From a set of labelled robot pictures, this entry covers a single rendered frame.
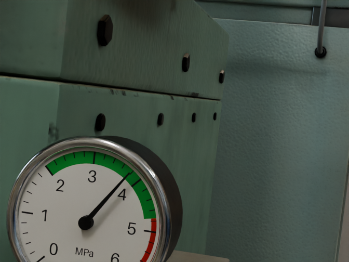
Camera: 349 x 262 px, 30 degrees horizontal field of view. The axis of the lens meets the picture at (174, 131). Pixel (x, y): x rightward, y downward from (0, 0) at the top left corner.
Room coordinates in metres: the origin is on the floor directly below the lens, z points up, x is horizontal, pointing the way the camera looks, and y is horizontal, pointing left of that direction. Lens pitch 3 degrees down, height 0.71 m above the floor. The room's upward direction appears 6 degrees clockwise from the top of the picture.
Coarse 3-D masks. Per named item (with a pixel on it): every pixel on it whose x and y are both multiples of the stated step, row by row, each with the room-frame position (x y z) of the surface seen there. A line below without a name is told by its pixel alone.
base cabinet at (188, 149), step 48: (0, 96) 0.31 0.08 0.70; (48, 96) 0.31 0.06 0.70; (96, 96) 0.36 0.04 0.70; (144, 96) 0.46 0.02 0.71; (0, 144) 0.31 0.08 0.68; (48, 144) 0.30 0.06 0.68; (144, 144) 0.47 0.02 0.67; (192, 144) 0.67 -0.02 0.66; (0, 192) 0.31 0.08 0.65; (192, 192) 0.71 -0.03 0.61; (0, 240) 0.31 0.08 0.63; (192, 240) 0.74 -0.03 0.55
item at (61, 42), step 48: (0, 0) 0.31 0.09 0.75; (48, 0) 0.31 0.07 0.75; (96, 0) 0.34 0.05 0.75; (144, 0) 0.43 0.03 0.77; (192, 0) 0.59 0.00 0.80; (0, 48) 0.31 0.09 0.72; (48, 48) 0.31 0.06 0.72; (96, 48) 0.35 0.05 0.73; (144, 48) 0.44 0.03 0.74; (192, 48) 0.62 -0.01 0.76; (192, 96) 0.66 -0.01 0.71
